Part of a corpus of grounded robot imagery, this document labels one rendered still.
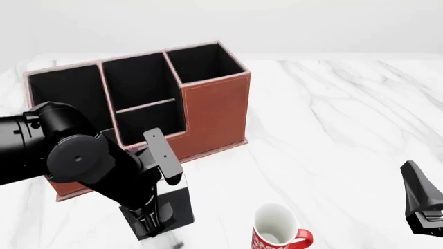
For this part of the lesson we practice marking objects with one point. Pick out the red and white mug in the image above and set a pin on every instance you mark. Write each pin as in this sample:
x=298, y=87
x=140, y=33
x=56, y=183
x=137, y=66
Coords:
x=273, y=220

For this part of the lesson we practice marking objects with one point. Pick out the red-brown desk caddy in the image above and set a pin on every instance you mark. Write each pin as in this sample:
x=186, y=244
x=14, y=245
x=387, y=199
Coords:
x=214, y=111

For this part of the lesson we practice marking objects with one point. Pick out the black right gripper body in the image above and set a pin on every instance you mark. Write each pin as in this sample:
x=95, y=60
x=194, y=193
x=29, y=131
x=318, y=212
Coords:
x=425, y=224

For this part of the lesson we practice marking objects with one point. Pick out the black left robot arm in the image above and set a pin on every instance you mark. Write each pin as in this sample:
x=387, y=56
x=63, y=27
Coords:
x=76, y=158

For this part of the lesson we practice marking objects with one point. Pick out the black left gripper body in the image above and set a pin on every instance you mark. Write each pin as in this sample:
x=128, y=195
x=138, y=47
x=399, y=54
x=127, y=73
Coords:
x=152, y=218

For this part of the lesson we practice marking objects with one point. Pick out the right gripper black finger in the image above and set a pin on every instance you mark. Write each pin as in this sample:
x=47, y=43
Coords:
x=420, y=189

